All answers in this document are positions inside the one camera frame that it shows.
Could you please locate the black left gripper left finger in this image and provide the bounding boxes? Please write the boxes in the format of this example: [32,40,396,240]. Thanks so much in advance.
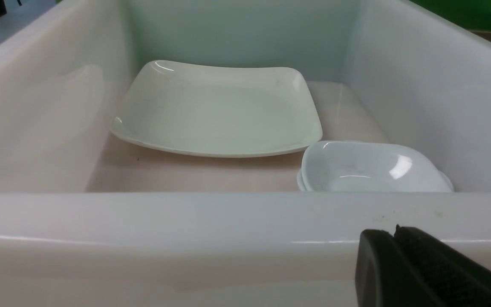
[355,229,444,307]

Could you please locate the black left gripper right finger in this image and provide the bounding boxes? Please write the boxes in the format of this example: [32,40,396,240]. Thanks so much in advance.
[394,226,491,307]

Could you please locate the white square plate in tub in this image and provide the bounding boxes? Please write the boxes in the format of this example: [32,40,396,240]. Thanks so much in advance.
[110,60,323,159]

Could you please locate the upper white bowl in tub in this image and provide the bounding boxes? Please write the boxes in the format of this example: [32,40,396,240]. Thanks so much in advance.
[301,141,454,193]

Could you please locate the white bowl in tub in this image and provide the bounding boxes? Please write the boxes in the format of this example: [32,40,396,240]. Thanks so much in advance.
[301,141,454,193]
[296,169,308,191]

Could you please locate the lower white bowl in tub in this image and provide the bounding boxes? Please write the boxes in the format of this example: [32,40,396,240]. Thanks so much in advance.
[296,169,308,191]

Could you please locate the green backdrop cloth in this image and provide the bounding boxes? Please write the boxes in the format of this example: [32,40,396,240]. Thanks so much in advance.
[412,0,491,31]

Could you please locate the large white plastic tub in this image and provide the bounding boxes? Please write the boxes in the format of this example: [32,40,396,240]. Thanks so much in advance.
[0,0,491,307]

